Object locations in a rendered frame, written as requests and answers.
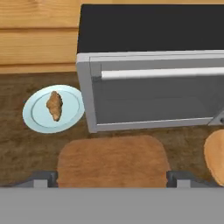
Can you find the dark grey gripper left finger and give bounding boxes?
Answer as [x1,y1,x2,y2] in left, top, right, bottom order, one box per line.
[10,171,59,189]

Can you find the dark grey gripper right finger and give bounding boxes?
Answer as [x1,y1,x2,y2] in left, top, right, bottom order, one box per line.
[165,170,217,189]

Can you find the round tan wooden board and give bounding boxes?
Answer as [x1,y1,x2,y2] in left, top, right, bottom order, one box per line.
[203,129,224,187]

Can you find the brown wooden cutting board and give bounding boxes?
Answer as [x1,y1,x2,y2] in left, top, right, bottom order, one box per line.
[56,134,172,189]

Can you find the brown croissant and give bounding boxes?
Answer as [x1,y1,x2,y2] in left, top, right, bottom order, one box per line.
[45,90,64,123]

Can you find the light blue plate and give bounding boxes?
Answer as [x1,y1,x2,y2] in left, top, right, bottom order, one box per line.
[22,84,86,135]

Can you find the grey toaster oven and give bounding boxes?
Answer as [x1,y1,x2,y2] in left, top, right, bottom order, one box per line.
[75,3,224,134]

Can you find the silver toaster oven handle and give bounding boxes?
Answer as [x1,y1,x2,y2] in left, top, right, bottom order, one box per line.
[101,66,224,81]

